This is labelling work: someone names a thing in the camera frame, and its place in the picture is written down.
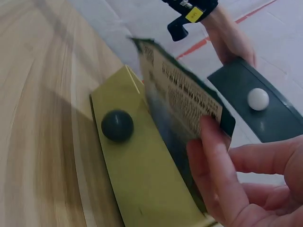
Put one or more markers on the person's left hand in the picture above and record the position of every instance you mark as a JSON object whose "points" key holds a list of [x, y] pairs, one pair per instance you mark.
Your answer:
{"points": [[228, 37]]}

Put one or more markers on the person's right hand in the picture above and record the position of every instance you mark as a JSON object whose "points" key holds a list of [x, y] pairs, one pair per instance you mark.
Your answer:
{"points": [[251, 196]]}

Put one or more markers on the dark green printed card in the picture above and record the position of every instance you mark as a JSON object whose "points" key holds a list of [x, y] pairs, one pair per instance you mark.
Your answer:
{"points": [[180, 94]]}

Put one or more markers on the dark green lid white knob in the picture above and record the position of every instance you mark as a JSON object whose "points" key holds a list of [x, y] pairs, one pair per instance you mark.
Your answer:
{"points": [[272, 118]]}

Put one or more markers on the black wrist band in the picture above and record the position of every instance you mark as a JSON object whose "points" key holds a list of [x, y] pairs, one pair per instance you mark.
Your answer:
{"points": [[187, 11]]}

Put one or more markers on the yellow box dark knob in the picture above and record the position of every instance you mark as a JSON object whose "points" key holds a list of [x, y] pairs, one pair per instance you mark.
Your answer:
{"points": [[142, 170]]}

